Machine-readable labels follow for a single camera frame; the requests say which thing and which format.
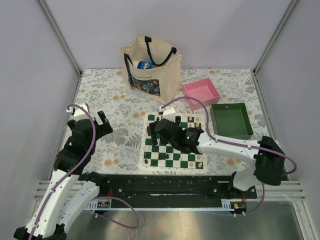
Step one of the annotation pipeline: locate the blue white bottle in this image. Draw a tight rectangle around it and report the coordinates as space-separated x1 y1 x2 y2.
137 61 155 70

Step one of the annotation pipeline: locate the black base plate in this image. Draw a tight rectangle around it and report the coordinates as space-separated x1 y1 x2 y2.
79 172 257 210

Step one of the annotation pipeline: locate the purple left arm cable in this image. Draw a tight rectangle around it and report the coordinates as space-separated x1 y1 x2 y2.
26 103 140 240

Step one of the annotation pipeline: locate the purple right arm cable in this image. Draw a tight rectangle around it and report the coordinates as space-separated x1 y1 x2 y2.
159 96 298 217

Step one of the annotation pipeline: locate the pink plastic box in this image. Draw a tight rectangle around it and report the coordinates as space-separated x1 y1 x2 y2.
182 77 221 107

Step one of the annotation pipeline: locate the beige canvas tote bag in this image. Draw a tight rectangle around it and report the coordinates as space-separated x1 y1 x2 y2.
120 36 182 104

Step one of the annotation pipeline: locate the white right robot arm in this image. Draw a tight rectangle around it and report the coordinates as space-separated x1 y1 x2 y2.
149 119 286 198

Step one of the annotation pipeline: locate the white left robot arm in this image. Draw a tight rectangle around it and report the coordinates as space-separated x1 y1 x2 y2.
13 102 113 240

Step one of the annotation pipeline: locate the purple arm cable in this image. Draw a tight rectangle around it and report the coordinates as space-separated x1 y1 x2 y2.
26 103 140 240
159 96 298 217

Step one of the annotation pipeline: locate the green plastic box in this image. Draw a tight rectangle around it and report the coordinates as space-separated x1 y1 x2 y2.
210 102 253 140

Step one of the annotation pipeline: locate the floral table cloth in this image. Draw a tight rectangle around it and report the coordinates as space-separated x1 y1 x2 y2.
75 69 269 175

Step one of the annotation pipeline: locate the green white chess board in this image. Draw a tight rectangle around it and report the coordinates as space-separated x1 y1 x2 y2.
138 112 207 174

